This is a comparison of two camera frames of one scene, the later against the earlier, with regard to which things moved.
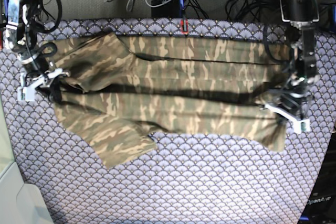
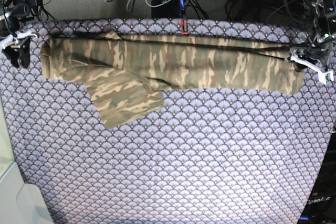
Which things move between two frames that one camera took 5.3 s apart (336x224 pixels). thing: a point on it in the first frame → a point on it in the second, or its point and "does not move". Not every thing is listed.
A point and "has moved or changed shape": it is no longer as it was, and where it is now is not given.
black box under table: x=170 y=10 does not move
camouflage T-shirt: x=120 y=91 has moved or changed shape
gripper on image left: x=40 y=74 → x=21 y=56
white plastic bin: x=17 y=204 does not move
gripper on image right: x=291 y=104 → x=316 y=57
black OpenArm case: x=321 y=208 does not move
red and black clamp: x=186 y=27 does not move
